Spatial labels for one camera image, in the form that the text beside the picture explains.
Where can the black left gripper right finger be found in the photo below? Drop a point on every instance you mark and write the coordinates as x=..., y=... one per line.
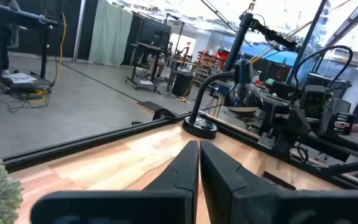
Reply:
x=244, y=205

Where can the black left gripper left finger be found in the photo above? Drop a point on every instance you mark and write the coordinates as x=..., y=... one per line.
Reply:
x=166, y=205

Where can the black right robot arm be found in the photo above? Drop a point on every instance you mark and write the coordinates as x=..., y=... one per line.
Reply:
x=331, y=144

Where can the black desk lamp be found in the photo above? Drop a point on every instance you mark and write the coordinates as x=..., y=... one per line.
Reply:
x=244, y=90

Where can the black boom pole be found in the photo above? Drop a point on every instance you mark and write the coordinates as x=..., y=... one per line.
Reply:
x=236, y=46

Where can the orange parts shelf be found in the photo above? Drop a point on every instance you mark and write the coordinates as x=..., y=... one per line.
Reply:
x=210, y=67

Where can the black bin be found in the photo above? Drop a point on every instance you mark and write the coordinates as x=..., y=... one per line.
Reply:
x=182, y=83

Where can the black monitor workstation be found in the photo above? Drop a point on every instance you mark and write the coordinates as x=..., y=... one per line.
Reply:
x=154, y=32

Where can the pale green curtain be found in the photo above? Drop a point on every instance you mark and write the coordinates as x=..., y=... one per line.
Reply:
x=110, y=34

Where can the white papers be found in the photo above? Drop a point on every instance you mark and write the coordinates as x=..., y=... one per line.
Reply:
x=19, y=77

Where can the black standing desk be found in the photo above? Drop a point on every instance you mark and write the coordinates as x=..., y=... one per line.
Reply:
x=43, y=46

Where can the black table frame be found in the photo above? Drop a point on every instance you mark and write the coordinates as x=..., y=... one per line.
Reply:
x=73, y=144

